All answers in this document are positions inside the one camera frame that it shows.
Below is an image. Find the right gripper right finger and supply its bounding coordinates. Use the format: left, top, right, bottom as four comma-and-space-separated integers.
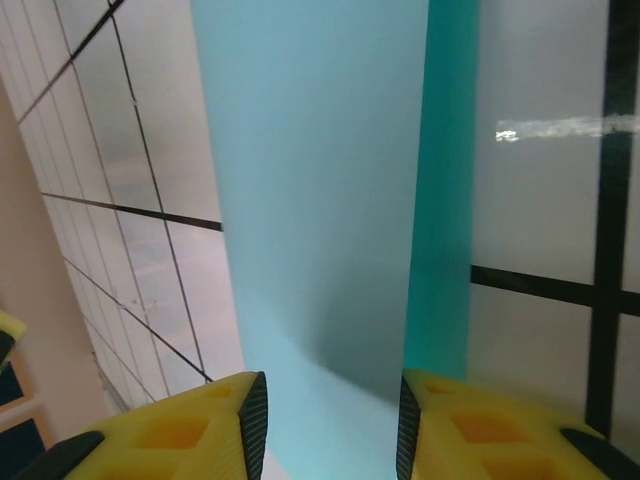
395, 368, 640, 480

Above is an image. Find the teal paper sheet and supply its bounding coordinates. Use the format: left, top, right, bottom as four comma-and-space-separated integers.
189, 0, 481, 480

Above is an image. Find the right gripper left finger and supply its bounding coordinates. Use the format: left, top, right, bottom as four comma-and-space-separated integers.
13, 370, 269, 480

